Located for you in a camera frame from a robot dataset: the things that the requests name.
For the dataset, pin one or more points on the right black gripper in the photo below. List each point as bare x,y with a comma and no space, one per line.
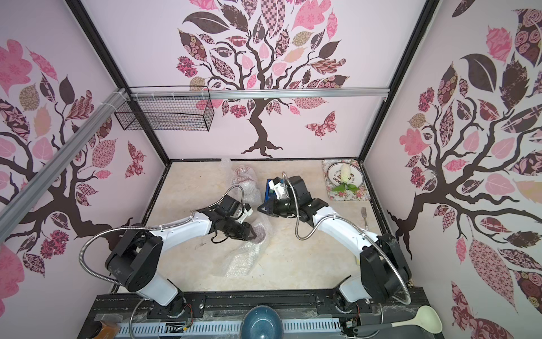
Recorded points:
276,205

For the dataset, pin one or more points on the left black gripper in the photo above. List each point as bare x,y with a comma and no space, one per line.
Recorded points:
245,234

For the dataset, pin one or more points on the white mug red interior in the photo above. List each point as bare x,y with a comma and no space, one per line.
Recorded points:
260,233

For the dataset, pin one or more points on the blue tape dispenser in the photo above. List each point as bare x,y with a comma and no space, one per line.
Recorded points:
269,190

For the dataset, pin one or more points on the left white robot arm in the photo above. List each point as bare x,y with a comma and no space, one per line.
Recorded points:
134,261

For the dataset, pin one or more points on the white decorated plate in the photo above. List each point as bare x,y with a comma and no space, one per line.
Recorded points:
333,174

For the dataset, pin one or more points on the white green toy vegetable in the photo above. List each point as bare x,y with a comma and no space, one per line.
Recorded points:
345,184

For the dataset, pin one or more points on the metal fork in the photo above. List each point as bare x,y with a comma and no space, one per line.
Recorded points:
364,215

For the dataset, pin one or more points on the blue ceramic bowl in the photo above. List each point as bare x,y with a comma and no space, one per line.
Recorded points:
261,322

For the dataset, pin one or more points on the brown jar black lid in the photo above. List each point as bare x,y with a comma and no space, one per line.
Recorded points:
101,330

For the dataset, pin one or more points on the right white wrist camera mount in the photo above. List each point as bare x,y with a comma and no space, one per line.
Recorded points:
279,188

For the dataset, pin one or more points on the white slotted cable duct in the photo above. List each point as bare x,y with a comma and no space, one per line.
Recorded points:
231,328

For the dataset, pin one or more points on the rear aluminium frame bar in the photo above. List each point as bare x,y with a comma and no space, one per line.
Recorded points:
263,94

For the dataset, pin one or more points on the aluminium frame bar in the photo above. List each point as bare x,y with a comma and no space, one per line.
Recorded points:
263,94
20,206

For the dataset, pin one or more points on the black wire basket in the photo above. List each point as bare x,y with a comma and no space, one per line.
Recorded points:
167,108

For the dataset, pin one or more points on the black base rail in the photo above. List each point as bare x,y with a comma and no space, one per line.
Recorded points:
126,309

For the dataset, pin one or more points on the cream ladle grey handle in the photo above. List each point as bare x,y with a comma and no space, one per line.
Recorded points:
426,318

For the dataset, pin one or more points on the left aluminium frame bar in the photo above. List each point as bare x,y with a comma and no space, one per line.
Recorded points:
20,206

